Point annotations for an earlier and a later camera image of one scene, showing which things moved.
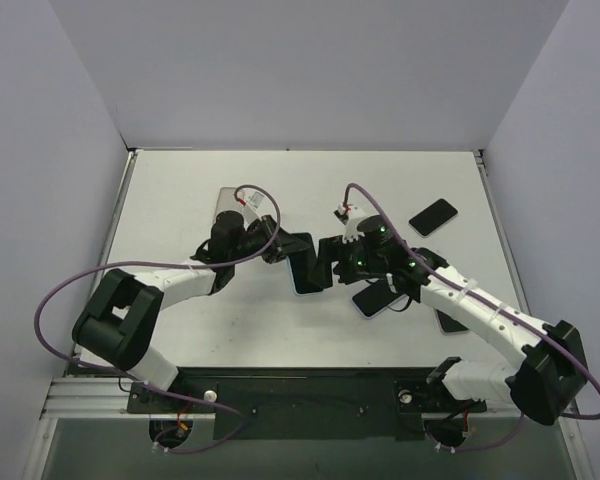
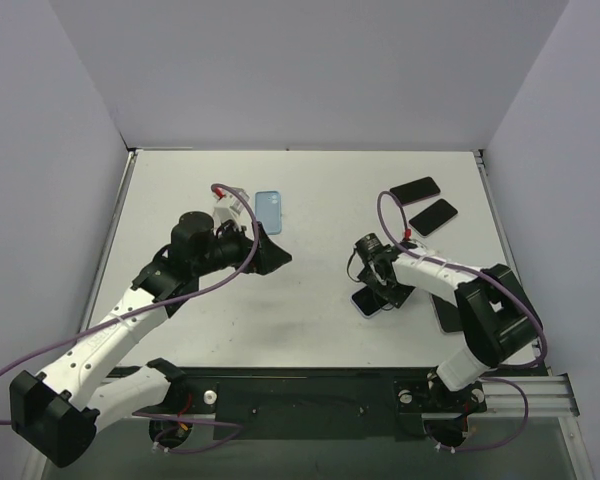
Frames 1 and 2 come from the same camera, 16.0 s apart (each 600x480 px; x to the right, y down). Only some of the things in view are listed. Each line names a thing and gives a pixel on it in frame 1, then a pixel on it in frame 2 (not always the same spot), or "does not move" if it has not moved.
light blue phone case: [302, 294] to [268, 211]
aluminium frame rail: [69, 396] does not move
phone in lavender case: [374, 298] does not move
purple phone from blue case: [300, 264] to [415, 190]
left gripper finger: [300, 250] to [268, 256]
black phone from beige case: [433, 216] does not move
